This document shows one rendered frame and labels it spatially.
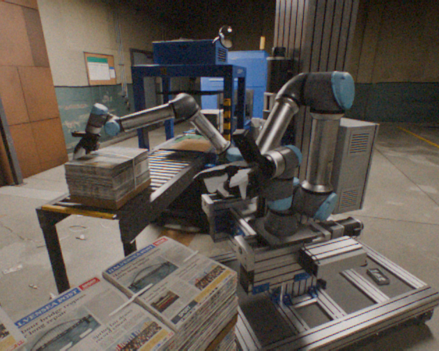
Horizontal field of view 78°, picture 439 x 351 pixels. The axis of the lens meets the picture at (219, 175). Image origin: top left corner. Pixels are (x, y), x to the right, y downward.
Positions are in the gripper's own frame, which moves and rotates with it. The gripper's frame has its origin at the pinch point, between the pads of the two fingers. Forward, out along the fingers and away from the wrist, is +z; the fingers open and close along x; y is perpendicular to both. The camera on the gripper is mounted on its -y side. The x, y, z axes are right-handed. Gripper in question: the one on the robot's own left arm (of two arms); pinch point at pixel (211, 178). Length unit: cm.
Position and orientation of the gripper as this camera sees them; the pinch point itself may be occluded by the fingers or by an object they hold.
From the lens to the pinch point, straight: 59.3
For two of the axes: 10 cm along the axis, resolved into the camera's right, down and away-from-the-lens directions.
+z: -6.9, 2.5, -6.8
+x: -7.2, -1.0, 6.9
